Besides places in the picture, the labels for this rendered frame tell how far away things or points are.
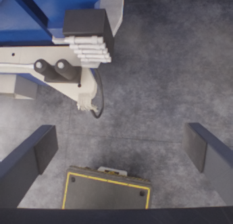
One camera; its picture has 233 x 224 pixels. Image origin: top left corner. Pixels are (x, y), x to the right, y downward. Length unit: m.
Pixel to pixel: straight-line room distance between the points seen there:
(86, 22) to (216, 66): 1.46
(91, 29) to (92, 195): 1.19
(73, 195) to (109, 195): 0.29
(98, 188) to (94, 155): 0.40
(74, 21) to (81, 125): 1.21
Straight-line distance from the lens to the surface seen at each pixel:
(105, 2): 1.06
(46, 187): 2.00
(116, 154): 1.69
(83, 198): 1.51
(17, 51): 1.19
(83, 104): 0.89
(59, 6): 0.85
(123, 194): 1.43
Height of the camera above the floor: 1.66
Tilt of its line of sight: 79 degrees down
